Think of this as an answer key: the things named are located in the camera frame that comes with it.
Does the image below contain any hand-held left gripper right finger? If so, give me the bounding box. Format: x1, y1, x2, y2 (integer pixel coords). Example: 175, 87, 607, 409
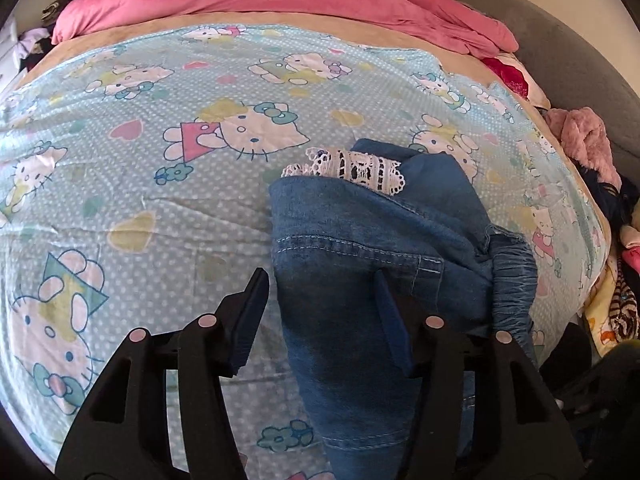
374, 270, 586, 480

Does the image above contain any red patterned cloth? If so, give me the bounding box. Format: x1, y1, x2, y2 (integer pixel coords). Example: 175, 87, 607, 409
480, 52, 551, 111

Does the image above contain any cartoon cat printed bed sheet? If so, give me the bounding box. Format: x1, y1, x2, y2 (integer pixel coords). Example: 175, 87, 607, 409
0, 22, 608, 476

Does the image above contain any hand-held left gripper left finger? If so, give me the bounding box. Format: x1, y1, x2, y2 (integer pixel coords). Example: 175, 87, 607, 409
55, 267, 271, 480

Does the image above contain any dark navy cloth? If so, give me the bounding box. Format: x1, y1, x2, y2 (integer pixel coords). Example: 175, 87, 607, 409
580, 160, 640, 231

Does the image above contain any tiger striped cloth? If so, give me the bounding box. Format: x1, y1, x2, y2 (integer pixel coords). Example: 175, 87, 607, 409
610, 255, 640, 346

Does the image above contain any dark brown cloth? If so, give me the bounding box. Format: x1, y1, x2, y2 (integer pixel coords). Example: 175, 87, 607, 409
39, 0, 82, 28

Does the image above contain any blue denim pants lace hem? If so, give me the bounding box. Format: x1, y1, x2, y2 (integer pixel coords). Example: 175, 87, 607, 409
269, 138, 541, 480

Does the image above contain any pink fluffy cloth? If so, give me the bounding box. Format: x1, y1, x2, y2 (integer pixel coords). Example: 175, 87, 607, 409
542, 106, 623, 191

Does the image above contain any lilac and white cloth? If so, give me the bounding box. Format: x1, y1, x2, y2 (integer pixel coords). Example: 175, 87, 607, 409
17, 27, 55, 73

